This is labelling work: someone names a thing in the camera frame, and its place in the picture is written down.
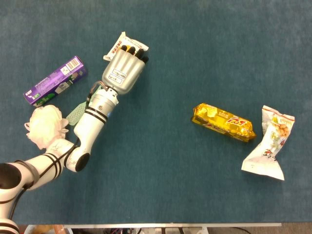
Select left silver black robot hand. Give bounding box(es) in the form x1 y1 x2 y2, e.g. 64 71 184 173
101 44 150 95

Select small white pastry packet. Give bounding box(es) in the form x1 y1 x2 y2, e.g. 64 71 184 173
103 31 150 61

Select light green brush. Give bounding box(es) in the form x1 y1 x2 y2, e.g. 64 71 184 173
65 101 89 127

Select purple toothpaste box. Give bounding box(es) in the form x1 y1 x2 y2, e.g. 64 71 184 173
23 55 88 107

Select white bath loofah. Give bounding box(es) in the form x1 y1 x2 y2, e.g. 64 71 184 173
24 105 70 150

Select gold foil snack pack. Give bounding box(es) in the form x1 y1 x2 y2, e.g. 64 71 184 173
191 102 257 143

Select white and red snack bag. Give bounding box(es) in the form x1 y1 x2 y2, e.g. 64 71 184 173
241 105 295 181

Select teal table cloth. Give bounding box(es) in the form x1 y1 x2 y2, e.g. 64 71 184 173
0 0 312 225

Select white bucket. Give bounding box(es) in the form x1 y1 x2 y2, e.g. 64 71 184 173
23 224 65 234

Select tangled red black cables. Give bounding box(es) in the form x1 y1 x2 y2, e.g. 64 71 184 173
102 228 137 234

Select white table frame rail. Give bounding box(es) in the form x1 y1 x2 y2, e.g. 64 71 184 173
63 222 282 234

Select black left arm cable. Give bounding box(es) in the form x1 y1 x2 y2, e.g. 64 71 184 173
8 137 81 219

